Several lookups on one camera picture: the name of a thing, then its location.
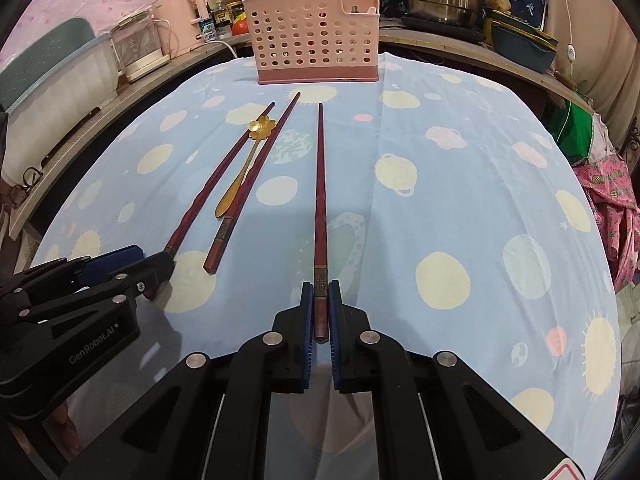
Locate dark red chopstick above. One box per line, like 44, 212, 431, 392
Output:
203, 91, 302, 275
312, 103, 329, 345
145, 102, 276, 301

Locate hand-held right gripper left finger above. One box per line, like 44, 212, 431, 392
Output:
60, 281, 316, 480

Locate beige curtain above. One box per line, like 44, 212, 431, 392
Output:
542, 0, 637, 127

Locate glass kettle with white base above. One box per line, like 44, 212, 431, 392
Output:
110, 9, 171, 83

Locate white cord with switch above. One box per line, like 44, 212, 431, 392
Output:
551, 0, 578, 87

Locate green plastic bag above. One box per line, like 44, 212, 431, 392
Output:
552, 105, 607, 167

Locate pink electric kettle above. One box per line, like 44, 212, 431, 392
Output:
151, 0, 208, 58

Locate dark blue baking dish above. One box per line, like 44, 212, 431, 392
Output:
482, 10, 558, 74

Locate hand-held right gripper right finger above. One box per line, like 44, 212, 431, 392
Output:
326, 280, 576, 480

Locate blue spotted tablecloth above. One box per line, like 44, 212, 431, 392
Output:
30, 52, 621, 480

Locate black induction cooker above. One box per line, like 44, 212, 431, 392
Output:
400, 15, 486, 44

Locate white power cable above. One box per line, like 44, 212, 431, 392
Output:
192, 37, 242, 62

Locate white dish rack with lid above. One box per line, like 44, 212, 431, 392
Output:
0, 17, 121, 171

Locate black eyeglasses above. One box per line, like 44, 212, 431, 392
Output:
9, 166, 45, 207

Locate black iron chair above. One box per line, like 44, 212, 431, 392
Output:
620, 124, 640, 162

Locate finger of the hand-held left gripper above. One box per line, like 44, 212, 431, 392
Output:
0, 245, 147, 306
15, 251, 177, 323

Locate gold flower spoon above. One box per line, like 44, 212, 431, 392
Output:
215, 115, 277, 220

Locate pink floral cloth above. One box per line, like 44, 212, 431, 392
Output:
572, 155, 640, 292

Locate pink perforated utensil basket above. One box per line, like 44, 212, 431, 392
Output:
242, 0, 382, 86

